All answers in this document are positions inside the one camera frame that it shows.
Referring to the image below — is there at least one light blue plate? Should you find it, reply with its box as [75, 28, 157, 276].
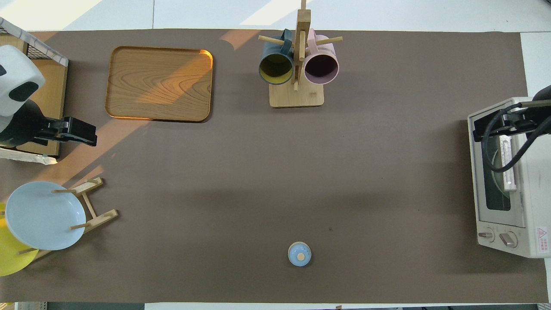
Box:
[5, 181, 87, 251]

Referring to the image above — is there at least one mint green plate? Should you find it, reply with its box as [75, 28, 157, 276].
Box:
[491, 147, 505, 186]

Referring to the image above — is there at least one wooden serving tray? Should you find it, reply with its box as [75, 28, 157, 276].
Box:
[105, 46, 214, 123]

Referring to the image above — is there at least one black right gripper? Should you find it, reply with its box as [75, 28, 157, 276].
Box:
[473, 101, 540, 143]

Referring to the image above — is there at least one white toaster oven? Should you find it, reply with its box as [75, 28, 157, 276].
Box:
[467, 97, 551, 259]

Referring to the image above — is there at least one yellow plate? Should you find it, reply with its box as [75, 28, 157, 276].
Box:
[0, 202, 40, 277]

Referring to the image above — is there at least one wooden plate rack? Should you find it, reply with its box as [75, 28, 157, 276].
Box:
[17, 177, 119, 261]

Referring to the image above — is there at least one wire basket with wooden shelf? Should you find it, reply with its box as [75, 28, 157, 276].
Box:
[0, 17, 69, 165]

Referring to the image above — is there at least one wooden mug rack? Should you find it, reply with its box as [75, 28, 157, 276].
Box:
[258, 0, 344, 108]

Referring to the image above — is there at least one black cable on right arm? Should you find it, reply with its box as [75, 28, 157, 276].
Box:
[481, 103, 551, 174]

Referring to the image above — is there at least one dark blue mug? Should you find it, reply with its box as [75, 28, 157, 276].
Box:
[259, 29, 295, 86]

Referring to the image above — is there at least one small blue call bell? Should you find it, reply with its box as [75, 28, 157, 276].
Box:
[288, 242, 312, 267]

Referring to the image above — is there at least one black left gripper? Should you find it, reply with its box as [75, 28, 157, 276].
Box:
[31, 116, 98, 147]

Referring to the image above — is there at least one brown table mat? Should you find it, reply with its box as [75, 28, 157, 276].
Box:
[0, 29, 550, 304]

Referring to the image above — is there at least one pink mug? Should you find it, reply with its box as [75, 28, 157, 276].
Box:
[303, 29, 340, 85]

